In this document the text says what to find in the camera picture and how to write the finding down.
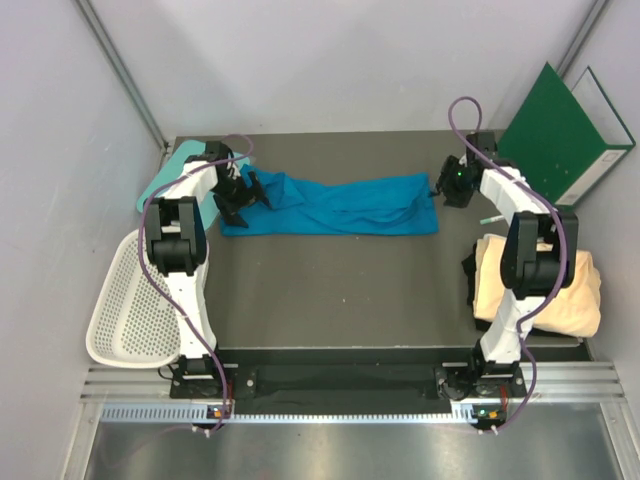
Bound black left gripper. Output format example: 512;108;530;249
210;171;270;228

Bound blue t shirt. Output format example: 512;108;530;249
220;165;439;237

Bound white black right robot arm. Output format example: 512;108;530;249
436;131;578;401

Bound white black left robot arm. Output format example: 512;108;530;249
138;140;272;402

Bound white green marker pen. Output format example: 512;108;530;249
480;215;504;225

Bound teal cutting board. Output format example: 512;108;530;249
137;137;253;231

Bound green lever arch binder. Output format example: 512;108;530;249
498;65;636;208

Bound white perforated plastic basket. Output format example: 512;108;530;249
85;229;210;370

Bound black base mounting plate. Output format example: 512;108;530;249
169;362;526;414

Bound cream folded t shirt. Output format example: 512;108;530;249
472;233;603;338

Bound aluminium frame rail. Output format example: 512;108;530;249
71;0;169;152

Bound grey slotted cable duct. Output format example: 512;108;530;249
100;403;500;425

